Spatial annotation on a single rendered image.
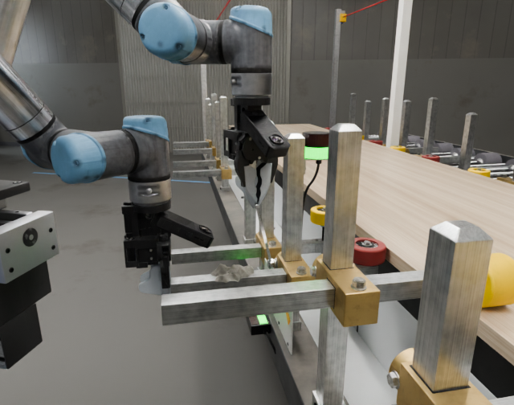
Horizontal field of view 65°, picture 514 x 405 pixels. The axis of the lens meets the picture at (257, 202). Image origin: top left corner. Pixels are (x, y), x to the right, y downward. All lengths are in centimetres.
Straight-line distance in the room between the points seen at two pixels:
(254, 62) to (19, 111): 39
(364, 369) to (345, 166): 56
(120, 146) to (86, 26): 790
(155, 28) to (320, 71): 643
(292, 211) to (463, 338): 50
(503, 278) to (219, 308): 41
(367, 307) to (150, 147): 42
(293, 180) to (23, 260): 52
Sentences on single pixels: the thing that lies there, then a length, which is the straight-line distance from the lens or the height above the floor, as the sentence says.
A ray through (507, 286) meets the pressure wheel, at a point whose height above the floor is 95.
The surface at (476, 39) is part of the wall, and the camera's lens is 725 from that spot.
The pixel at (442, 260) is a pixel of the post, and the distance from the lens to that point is 37.
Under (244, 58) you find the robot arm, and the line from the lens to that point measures 75.
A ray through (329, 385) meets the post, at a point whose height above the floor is 76.
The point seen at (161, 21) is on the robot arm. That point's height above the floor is 132.
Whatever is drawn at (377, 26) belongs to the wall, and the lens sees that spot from 706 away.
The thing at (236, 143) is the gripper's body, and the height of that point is 112.
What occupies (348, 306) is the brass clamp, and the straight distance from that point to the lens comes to 56.
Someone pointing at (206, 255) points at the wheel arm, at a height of 81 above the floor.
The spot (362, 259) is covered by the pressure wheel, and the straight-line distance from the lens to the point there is 86.
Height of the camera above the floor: 123
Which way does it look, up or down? 16 degrees down
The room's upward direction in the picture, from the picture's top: straight up
